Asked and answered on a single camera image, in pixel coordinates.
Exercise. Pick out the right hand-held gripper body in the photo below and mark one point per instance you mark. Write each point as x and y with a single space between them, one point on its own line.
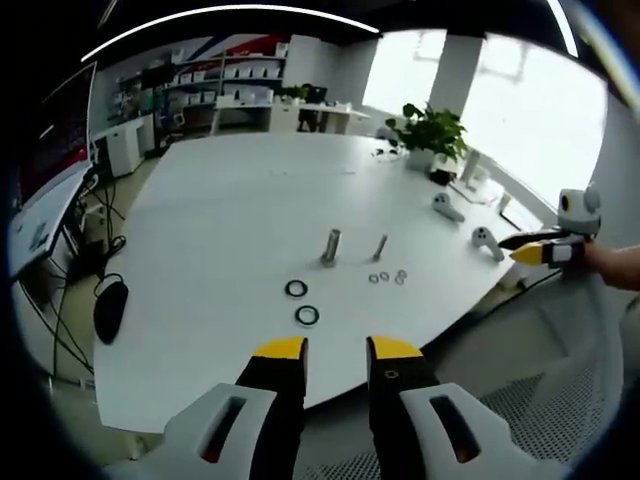
577 212

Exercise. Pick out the green potted plant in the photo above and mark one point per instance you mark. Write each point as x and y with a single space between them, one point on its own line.
430 132

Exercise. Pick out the thin silver threaded stud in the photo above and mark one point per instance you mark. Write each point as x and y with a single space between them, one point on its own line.
379 247

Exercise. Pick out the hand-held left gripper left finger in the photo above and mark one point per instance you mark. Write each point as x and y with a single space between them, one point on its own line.
227 440

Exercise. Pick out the white bottle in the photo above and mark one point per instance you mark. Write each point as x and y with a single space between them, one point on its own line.
471 167

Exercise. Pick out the small black box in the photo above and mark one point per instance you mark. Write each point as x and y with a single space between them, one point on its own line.
444 176

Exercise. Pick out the large monitor screen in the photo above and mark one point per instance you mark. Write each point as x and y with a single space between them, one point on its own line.
50 145

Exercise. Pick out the short ceiling light strip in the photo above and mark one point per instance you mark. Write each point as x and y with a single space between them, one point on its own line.
565 25

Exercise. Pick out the white background desk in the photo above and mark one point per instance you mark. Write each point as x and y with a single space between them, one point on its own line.
310 112

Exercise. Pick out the white handheld controller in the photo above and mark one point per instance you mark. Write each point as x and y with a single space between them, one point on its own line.
486 241
447 206

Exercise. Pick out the white low cabinet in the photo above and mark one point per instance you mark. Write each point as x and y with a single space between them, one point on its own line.
117 147

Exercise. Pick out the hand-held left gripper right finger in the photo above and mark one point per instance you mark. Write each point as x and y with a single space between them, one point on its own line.
395 430

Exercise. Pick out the curved ceiling light strip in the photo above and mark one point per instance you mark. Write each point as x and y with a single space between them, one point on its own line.
225 22

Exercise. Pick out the thick silver threaded stud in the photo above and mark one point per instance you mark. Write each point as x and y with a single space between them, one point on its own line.
331 247

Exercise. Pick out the storage shelf with white boxes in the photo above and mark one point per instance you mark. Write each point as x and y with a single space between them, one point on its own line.
220 85

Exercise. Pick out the white side desk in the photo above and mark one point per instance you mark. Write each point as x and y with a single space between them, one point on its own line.
42 220

